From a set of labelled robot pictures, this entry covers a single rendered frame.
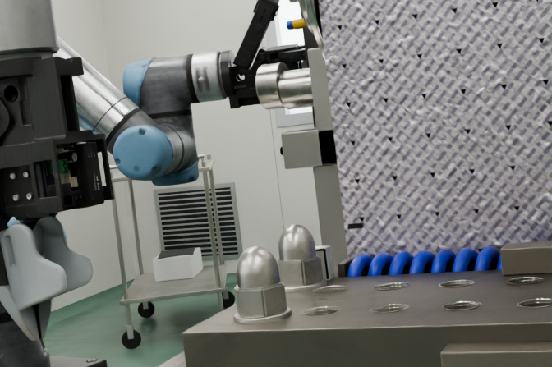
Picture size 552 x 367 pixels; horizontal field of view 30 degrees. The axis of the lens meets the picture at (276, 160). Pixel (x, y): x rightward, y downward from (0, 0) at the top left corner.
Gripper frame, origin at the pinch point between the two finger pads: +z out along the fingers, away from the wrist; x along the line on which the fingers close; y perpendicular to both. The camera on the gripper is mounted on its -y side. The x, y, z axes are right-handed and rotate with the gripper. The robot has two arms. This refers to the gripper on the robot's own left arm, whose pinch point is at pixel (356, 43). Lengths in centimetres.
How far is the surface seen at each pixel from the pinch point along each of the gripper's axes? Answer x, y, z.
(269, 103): 64, -1, -4
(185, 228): -522, 156, -168
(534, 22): 78, -7, 18
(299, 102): 65, -1, -1
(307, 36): 38.3, -4.7, -2.6
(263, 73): 64, -4, -4
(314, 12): 74, -9, 2
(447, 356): 100, 9, 10
